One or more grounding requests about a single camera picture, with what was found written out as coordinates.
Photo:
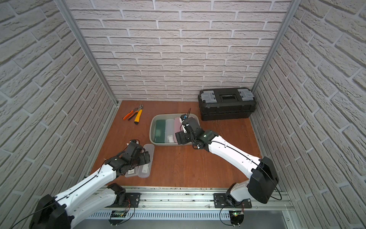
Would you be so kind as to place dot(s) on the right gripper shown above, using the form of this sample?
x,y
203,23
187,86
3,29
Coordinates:
x,y
180,138

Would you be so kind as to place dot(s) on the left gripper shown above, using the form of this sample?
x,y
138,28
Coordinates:
x,y
142,157

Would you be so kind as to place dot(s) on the clear pencil case with label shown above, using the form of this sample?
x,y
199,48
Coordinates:
x,y
169,131

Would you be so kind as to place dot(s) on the clear rounded pencil case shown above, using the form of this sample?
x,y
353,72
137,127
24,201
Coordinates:
x,y
144,170

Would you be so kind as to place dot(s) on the clear rectangular pencil case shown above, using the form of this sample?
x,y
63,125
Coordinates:
x,y
132,173

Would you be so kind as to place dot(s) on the dark green pencil case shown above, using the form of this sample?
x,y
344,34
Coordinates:
x,y
160,131

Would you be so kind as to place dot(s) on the pink pencil case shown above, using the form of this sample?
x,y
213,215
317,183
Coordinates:
x,y
177,125

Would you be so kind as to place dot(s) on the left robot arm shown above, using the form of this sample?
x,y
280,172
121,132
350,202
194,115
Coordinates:
x,y
67,209

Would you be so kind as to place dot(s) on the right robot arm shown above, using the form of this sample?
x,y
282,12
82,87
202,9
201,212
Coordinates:
x,y
261,173

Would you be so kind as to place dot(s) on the grey plastic storage tray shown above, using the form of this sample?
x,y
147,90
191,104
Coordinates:
x,y
153,124

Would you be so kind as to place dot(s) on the black plastic toolbox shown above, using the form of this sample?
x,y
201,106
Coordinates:
x,y
226,103

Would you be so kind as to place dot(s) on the left controller board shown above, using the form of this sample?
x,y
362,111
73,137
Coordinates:
x,y
117,217

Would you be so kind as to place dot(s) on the controller board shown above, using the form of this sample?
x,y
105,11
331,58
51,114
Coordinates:
x,y
236,217
117,217

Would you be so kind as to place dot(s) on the right controller board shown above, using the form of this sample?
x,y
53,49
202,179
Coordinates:
x,y
236,217

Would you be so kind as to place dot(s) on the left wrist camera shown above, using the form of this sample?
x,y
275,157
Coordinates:
x,y
136,141

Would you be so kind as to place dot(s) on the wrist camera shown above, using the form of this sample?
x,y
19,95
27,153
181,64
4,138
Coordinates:
x,y
190,124
136,141

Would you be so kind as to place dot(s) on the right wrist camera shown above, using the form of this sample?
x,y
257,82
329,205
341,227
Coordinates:
x,y
190,124

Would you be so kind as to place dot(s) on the yellow handled cutter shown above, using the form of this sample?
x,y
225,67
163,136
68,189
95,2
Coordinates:
x,y
139,112

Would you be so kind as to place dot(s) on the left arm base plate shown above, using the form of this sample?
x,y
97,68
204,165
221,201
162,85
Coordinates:
x,y
124,200

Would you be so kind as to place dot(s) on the orange handled pliers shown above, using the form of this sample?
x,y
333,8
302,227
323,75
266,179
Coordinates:
x,y
132,114

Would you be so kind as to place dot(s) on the aluminium mounting rail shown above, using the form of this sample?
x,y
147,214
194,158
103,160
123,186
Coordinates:
x,y
178,198

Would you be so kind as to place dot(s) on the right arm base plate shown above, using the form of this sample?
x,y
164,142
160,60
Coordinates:
x,y
221,200

